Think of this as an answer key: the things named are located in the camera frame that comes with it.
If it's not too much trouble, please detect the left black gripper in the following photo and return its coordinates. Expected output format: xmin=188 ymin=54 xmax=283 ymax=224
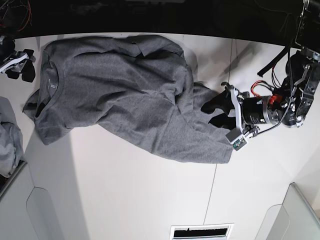
xmin=200 ymin=81 xmax=283 ymax=133

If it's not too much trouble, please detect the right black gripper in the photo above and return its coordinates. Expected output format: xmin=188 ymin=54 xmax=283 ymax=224
xmin=0 ymin=49 xmax=36 ymax=82

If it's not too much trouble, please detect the dark grey t-shirt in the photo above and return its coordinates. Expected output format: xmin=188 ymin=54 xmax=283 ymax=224
xmin=23 ymin=35 xmax=232 ymax=164

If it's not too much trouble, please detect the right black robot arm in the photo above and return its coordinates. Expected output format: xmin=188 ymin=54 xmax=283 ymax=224
xmin=0 ymin=0 xmax=36 ymax=83

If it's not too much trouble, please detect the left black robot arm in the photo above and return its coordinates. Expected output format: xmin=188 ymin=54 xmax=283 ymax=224
xmin=201 ymin=0 xmax=320 ymax=139

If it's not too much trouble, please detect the light grey clothes pile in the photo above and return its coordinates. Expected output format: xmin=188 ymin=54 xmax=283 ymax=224
xmin=0 ymin=96 xmax=24 ymax=178

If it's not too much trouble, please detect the right white bin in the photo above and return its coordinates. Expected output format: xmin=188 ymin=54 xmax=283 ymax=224
xmin=255 ymin=182 xmax=320 ymax=240

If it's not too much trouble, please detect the white bin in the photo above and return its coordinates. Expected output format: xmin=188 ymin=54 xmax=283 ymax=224
xmin=255 ymin=182 xmax=320 ymax=240
xmin=0 ymin=162 xmax=59 ymax=240

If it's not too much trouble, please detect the left white bin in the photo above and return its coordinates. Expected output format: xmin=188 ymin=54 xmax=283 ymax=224
xmin=0 ymin=162 xmax=59 ymax=240

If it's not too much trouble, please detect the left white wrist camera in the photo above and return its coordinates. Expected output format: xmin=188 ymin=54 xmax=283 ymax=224
xmin=225 ymin=128 xmax=248 ymax=151

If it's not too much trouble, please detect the black braided cable sleeve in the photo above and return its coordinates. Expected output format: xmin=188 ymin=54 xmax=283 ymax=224
xmin=257 ymin=46 xmax=291 ymax=77

